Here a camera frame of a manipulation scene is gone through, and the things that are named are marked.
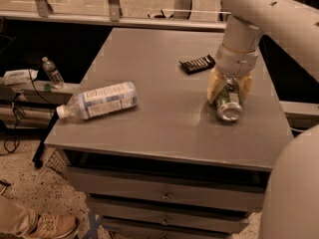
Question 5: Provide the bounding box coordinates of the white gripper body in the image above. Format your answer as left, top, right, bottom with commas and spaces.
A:
214, 45, 258, 78

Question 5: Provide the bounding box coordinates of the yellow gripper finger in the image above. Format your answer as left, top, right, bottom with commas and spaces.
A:
206, 68, 226, 104
237, 74, 252, 104

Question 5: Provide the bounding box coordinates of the green soda can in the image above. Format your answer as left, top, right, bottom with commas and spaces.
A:
215, 78, 242, 121

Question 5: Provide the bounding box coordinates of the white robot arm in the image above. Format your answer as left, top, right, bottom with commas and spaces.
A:
207, 0, 319, 239

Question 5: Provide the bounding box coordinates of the black snack bar wrapper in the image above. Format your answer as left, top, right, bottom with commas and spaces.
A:
180, 55, 215, 75

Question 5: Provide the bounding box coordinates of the grey drawer cabinet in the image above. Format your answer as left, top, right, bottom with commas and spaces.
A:
46, 28, 292, 239

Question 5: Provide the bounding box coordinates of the large clear plastic bottle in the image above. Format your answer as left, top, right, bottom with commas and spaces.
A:
56, 82, 138, 120

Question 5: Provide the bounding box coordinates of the small water bottle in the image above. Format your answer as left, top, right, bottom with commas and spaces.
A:
42, 57, 65, 89

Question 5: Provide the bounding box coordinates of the metal window railing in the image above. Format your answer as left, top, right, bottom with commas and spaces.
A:
0, 0, 226, 32

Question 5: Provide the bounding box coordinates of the grey side shelf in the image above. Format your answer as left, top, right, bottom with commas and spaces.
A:
0, 81, 80, 128

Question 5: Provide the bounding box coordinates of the white tissue pack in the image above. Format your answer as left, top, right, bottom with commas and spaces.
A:
3, 69, 38, 86

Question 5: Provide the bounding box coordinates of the black pole leaning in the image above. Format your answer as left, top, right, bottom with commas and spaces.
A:
32, 113, 59, 169

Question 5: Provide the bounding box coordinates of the tan sneaker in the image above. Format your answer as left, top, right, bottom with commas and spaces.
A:
23, 213, 78, 239

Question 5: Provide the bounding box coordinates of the black cable on floor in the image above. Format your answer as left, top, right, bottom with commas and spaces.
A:
0, 69, 54, 156

